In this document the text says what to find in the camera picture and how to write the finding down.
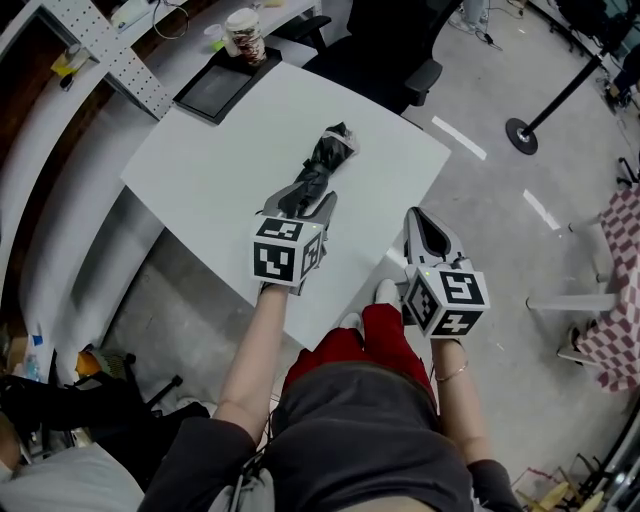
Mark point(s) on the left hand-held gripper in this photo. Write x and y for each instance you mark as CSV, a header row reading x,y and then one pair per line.
x,y
280,255

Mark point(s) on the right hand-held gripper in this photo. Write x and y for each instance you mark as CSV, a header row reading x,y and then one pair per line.
x,y
450,300

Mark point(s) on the black umbrella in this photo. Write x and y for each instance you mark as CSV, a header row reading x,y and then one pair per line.
x,y
325,155

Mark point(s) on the person's right forearm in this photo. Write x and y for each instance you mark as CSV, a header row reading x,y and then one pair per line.
x,y
460,410

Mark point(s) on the person's left forearm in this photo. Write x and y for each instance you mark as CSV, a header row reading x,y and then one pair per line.
x,y
250,360

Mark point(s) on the person's white shoe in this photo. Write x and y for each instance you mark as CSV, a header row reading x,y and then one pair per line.
x,y
386,292

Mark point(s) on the white table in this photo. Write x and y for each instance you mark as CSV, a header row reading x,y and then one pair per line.
x,y
225,165

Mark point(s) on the person's red trousers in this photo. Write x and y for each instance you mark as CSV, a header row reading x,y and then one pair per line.
x,y
380,340

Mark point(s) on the black shallow tray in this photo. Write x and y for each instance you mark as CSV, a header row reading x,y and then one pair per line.
x,y
215,87

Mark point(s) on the white-legged covered table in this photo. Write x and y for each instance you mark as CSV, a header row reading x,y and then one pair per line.
x,y
570,302

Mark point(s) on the patterned paper cup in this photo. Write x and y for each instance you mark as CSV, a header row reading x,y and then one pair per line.
x,y
245,35

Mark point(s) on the black mesh office chair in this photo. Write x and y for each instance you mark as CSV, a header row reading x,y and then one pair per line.
x,y
385,45

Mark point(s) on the red white checkered tablecloth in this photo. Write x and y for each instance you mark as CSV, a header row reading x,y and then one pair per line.
x,y
620,280

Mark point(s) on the small white cup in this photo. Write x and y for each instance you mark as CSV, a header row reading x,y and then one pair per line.
x,y
213,31

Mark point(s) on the black coat stand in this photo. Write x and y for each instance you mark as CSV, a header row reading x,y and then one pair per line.
x,y
560,95

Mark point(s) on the person's dark grey shirt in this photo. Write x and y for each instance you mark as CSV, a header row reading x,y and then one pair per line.
x,y
350,440

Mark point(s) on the white metal shelving unit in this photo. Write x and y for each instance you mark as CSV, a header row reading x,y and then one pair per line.
x,y
115,65

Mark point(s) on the orange object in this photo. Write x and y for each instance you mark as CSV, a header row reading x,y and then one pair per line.
x,y
86,361

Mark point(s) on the yellow clear packet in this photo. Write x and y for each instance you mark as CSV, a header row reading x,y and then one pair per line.
x,y
72,62

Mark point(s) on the pale wooden stand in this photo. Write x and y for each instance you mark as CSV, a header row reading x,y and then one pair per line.
x,y
555,490

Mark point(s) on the black swivel chair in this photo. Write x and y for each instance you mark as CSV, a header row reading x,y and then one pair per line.
x,y
100,400

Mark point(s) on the clear plastic bag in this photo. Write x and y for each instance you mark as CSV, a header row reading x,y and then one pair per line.
x,y
30,365

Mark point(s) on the grey cloth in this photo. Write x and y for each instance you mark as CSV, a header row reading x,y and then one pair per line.
x,y
65,480

